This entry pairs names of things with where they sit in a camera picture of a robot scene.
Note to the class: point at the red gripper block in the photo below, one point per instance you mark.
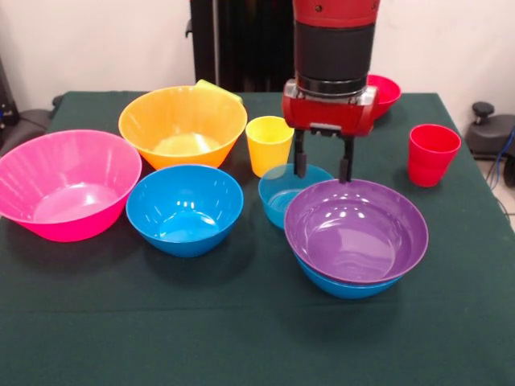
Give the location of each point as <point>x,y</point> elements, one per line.
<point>328,114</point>

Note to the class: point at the small teal blue bowl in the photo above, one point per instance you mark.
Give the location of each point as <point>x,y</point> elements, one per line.
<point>275,201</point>

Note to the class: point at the purple plastic bowl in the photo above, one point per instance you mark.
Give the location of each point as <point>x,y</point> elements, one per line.
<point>354,237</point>

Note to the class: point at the blue plastic bowl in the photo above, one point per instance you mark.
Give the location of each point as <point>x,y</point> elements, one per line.
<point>185,209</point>
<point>346,289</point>

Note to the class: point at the green plastic cup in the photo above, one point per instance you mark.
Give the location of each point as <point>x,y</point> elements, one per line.
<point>209,86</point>

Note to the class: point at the large orange plastic bowl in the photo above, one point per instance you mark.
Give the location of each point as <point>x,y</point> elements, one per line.
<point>181,120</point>

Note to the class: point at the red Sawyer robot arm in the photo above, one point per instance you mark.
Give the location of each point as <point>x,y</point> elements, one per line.
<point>334,48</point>

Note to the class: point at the black computer tower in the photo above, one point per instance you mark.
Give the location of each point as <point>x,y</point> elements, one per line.
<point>6,100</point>

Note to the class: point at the yellow plastic cup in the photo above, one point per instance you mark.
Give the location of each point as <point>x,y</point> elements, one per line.
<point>267,153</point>

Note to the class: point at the small red plastic bowl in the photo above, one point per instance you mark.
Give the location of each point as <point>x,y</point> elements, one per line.
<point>386,96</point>

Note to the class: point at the red plastic cup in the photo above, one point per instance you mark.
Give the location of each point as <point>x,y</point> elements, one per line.
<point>432,157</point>

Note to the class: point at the dark green tablecloth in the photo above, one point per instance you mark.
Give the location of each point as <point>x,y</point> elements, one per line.
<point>257,329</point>

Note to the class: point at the large pink plastic bowl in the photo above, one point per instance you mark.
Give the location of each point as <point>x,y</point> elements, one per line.
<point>68,193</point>

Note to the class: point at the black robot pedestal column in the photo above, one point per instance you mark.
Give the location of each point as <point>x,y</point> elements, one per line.
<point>241,40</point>

